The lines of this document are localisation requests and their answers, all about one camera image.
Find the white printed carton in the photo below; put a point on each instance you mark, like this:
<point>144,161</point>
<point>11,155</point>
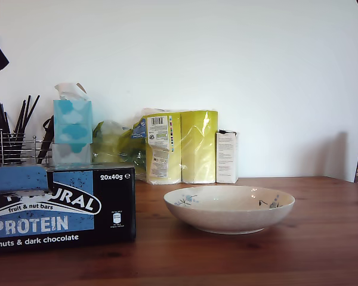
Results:
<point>226,158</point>

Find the grey cloud tissue box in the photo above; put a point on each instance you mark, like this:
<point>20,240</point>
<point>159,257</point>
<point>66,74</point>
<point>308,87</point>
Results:
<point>71,155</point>

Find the yellow paper towel pack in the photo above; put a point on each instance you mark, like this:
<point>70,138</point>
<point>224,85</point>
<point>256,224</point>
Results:
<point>197,149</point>

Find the blue cloud tissue box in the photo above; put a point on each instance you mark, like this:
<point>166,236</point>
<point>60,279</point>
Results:
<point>73,122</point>

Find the white floral ceramic bowl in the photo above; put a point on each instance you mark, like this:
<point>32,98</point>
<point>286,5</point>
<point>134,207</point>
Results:
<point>226,214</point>

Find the clear green plastic bag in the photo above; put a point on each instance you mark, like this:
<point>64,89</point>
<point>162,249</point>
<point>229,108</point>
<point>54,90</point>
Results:
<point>110,143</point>

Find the black blue snackbar carton box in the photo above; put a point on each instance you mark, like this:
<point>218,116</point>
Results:
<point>113,193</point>

